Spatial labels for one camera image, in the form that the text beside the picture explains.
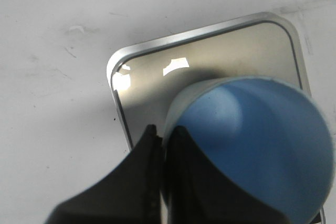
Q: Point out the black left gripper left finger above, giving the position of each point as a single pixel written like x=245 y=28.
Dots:
x=129 y=194

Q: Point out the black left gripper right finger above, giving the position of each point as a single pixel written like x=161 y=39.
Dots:
x=199 y=192

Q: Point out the light blue plastic cup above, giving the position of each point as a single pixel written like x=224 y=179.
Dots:
x=264 y=134

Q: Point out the silver digital kitchen scale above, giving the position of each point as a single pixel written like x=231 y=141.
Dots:
x=145 y=78

